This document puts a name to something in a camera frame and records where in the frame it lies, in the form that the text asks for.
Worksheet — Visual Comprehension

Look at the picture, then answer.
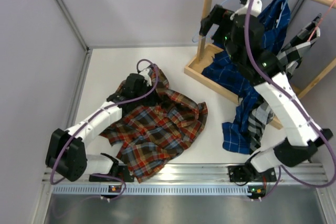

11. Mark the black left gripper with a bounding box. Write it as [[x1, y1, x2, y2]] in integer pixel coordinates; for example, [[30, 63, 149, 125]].
[[133, 82, 163, 107]]

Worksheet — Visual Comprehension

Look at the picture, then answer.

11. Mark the wooden rack upright post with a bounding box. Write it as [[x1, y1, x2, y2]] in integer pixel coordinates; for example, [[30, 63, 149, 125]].
[[196, 0, 212, 63]]

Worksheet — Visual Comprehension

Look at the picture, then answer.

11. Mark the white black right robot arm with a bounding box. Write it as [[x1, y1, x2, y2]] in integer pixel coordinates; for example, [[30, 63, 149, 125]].
[[199, 5, 333, 180]]

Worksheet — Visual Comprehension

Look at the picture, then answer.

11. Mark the red brown plaid shirt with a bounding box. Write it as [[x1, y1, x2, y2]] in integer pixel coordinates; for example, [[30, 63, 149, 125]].
[[101, 67, 208, 183]]

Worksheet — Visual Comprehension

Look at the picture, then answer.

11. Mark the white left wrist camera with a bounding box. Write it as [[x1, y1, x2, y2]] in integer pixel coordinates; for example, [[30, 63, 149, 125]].
[[139, 67, 152, 87]]

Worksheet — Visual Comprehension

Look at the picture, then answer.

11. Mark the black white checkered shirt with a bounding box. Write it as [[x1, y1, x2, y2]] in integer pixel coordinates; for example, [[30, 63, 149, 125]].
[[247, 14, 321, 153]]

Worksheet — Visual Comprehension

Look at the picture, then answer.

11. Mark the blue plaid shirt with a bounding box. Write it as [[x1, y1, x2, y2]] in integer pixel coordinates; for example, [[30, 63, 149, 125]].
[[202, 0, 291, 155]]

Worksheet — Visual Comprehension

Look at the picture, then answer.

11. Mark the aluminium table edge rail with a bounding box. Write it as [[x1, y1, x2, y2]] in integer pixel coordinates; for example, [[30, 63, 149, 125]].
[[42, 163, 328, 185]]

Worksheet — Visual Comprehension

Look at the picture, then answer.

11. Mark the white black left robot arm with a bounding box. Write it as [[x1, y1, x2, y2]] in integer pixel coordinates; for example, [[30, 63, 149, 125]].
[[45, 68, 158, 182]]

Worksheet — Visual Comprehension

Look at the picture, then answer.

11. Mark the perforated white cable duct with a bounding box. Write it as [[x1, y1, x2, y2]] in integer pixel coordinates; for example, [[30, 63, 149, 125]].
[[53, 185, 253, 196]]

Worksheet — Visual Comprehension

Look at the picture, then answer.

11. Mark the aluminium corner frame post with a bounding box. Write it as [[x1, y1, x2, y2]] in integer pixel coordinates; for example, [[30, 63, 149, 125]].
[[55, 0, 89, 52]]

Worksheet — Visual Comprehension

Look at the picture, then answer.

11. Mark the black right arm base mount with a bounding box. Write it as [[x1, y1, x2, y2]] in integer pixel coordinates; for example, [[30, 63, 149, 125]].
[[228, 165, 277, 185]]

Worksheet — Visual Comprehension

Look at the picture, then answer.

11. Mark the wooden diagonal rack brace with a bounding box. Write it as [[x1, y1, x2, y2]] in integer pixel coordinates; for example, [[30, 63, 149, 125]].
[[298, 58, 336, 99]]

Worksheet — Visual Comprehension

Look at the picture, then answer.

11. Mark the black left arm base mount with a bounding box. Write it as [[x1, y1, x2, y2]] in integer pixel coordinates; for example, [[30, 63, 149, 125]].
[[89, 164, 134, 182]]

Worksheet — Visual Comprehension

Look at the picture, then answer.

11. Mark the pink wire hanger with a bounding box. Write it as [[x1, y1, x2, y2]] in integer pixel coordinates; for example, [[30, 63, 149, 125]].
[[307, 0, 336, 42]]

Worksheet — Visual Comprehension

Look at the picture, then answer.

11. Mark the wooden rack base tray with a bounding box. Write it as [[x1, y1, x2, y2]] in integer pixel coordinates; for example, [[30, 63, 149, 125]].
[[183, 42, 309, 130]]

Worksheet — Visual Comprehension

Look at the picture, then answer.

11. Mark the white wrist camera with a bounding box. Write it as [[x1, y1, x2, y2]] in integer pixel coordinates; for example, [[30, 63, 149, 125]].
[[230, 0, 263, 22], [139, 67, 152, 87]]

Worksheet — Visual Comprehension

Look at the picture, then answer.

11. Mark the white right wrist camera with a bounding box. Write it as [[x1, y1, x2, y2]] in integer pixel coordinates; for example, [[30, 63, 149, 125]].
[[230, 0, 263, 22]]

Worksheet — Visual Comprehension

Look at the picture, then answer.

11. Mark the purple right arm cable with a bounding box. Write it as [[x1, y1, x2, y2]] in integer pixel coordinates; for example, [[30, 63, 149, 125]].
[[244, 0, 336, 188]]

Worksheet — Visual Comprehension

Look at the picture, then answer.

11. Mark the blue hanger under blue shirt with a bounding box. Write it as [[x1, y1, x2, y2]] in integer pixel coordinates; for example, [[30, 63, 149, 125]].
[[275, 0, 289, 28]]

